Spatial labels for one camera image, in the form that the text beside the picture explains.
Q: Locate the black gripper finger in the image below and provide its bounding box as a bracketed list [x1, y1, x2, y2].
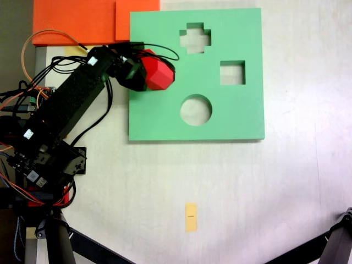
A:
[129, 62, 149, 93]
[139, 48, 176, 74]

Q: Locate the red octagonal pillar block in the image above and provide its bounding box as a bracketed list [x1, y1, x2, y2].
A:
[141, 48, 176, 91]

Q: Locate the large orange flat block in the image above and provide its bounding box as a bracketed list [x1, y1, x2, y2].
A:
[32, 0, 131, 46]

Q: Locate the green shape sorter board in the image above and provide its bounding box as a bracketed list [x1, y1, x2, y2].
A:
[128, 7, 266, 143]

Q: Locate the yellow tape strip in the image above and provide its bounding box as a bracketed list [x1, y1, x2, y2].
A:
[65, 45, 89, 56]

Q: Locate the small circuit board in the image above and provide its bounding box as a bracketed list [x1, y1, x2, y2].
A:
[29, 86, 57, 108]

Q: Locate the black electronics board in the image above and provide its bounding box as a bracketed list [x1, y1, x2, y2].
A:
[5, 151, 48, 189]

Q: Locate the yellow tape label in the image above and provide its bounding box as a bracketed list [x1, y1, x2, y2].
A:
[185, 202, 198, 233]

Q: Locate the thick black tripod leg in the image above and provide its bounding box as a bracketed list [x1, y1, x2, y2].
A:
[318, 206, 352, 264]
[37, 208, 77, 264]

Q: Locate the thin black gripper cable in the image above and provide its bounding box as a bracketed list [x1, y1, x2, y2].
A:
[142, 43, 180, 62]

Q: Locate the long orange wire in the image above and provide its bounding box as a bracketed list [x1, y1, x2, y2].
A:
[21, 29, 89, 91]

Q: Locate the black usb cable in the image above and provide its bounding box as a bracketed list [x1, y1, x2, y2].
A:
[0, 103, 36, 112]

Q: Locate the red printed base mount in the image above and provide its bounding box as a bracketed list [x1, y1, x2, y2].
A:
[26, 184, 70, 207]

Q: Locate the braided grey cable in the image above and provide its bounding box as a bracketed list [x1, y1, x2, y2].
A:
[13, 216, 23, 262]

